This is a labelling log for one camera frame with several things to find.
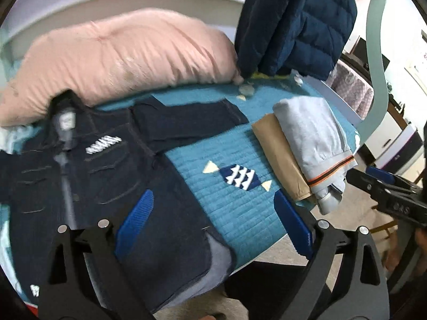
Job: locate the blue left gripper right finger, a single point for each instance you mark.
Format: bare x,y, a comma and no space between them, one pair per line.
298,223

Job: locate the mint green bunk bed frame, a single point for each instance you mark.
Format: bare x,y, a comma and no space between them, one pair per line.
367,126

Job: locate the pink duvet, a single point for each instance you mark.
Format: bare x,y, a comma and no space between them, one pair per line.
113,58

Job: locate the folded tan trousers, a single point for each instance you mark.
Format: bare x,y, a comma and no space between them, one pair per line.
281,159

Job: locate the grey sweater with orange stripes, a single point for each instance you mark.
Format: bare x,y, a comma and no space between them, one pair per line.
319,145

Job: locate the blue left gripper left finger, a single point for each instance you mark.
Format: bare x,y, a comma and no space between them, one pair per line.
132,225

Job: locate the navy and yellow puffer jacket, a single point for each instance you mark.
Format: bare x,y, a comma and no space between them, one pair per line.
275,37

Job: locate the teal quilted bed mat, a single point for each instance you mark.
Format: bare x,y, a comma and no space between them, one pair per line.
228,173

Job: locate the dark denim jacket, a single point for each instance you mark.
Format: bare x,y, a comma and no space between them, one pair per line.
88,165

